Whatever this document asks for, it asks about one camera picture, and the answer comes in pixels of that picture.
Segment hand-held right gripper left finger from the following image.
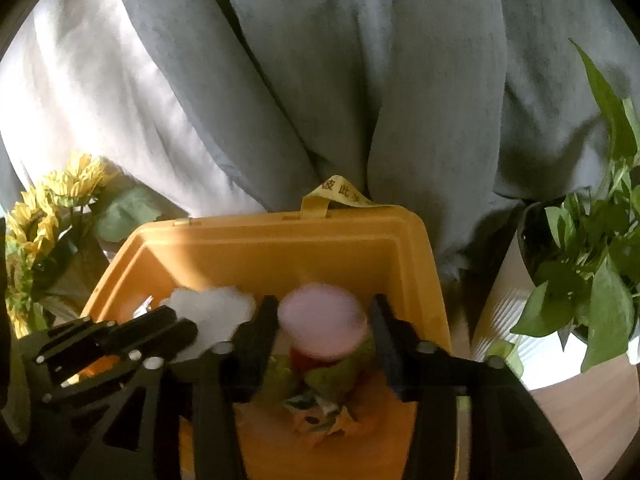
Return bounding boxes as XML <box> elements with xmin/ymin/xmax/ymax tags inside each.
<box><xmin>30</xmin><ymin>294</ymin><xmax>281</xmax><ymax>480</ymax></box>

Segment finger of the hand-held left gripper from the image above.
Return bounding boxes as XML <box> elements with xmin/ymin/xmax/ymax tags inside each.
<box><xmin>32</xmin><ymin>305</ymin><xmax>178</xmax><ymax>366</ymax></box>
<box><xmin>42</xmin><ymin>317</ymin><xmax>199</xmax><ymax>406</ymax></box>

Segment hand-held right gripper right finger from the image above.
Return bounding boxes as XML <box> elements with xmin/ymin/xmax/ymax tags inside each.
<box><xmin>370</xmin><ymin>294</ymin><xmax>583</xmax><ymax>480</ymax></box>

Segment black mouse plush toy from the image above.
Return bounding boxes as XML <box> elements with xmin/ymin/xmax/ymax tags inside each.
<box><xmin>160</xmin><ymin>285</ymin><xmax>257</xmax><ymax>363</ymax></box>

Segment orange plastic bin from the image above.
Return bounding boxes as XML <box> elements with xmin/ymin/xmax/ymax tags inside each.
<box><xmin>80</xmin><ymin>175</ymin><xmax>453</xmax><ymax>480</ymax></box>

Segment white ribbed plant pot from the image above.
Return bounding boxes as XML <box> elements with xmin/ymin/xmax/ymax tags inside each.
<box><xmin>470</xmin><ymin>200</ymin><xmax>640</xmax><ymax>391</ymax></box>

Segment yellow artificial sunflowers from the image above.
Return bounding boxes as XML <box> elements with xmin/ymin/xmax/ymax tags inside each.
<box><xmin>5</xmin><ymin>152</ymin><xmax>168</xmax><ymax>336</ymax></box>

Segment white curtain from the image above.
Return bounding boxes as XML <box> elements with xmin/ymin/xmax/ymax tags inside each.
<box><xmin>0</xmin><ymin>0</ymin><xmax>266</xmax><ymax>218</ymax></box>

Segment green leafy plant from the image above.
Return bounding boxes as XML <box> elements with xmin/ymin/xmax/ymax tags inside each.
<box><xmin>510</xmin><ymin>40</ymin><xmax>640</xmax><ymax>373</ymax></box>

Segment grey curtain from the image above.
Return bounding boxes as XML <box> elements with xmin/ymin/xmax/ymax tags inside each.
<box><xmin>0</xmin><ymin>0</ymin><xmax>640</xmax><ymax>281</ymax></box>

